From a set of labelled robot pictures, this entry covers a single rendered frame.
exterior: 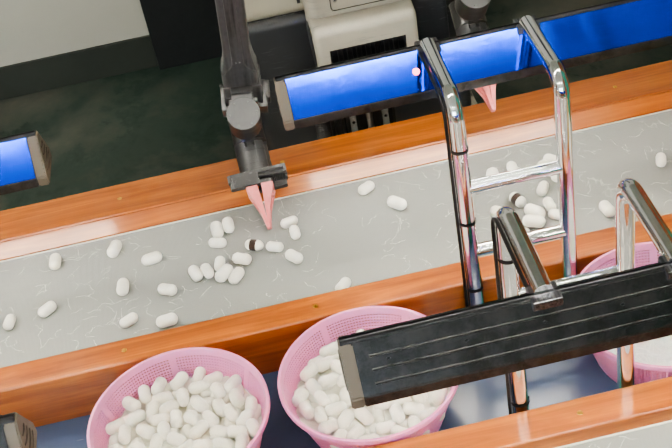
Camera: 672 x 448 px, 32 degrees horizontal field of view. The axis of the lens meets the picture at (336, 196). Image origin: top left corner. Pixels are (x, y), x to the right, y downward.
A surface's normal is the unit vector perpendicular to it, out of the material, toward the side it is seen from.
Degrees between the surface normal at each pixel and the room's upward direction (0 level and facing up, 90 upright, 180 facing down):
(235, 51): 99
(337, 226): 0
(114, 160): 0
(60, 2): 90
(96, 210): 0
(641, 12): 58
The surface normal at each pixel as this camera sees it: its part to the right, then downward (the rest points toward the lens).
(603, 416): -0.15, -0.78
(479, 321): 0.06, 0.07
